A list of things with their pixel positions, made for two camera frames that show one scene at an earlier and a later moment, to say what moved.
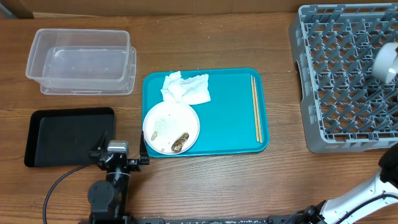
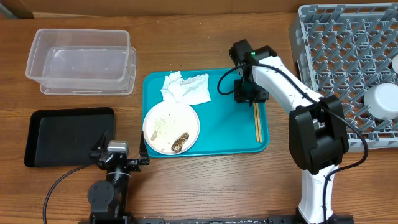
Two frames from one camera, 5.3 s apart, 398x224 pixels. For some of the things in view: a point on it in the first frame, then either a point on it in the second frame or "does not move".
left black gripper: (101, 144) does not move
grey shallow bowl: (385, 62) to (382, 98)
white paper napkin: (191, 91) does not move
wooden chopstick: (255, 109) does not move
